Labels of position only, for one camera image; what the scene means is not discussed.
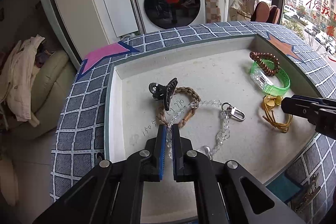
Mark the bronze key clip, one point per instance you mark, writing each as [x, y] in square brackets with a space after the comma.
[307, 193]

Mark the mop with red hook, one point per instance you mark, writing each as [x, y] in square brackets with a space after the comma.
[136, 11]

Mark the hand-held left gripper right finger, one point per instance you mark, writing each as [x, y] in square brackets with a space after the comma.
[176, 153]

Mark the black hair claw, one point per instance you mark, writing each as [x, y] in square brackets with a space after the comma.
[164, 94]

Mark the cream sofa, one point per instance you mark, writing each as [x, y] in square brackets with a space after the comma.
[52, 77]

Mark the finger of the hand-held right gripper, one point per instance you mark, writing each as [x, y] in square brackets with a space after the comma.
[302, 111]
[328, 101]

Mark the green jewelry tray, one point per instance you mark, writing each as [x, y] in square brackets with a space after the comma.
[210, 77]

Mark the beige clothing pile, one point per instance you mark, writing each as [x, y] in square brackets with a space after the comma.
[18, 69]

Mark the brown round-back chair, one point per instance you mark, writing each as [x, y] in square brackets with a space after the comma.
[275, 15]
[261, 12]

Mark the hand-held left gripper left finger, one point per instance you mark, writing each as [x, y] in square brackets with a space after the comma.
[162, 153]

